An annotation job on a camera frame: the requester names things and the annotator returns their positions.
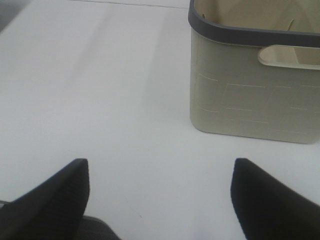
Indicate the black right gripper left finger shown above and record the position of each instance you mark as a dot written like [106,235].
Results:
[51,211]

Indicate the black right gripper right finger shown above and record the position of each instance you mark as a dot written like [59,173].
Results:
[269,210]

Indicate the beige basket grey rim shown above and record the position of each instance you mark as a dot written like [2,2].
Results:
[255,68]

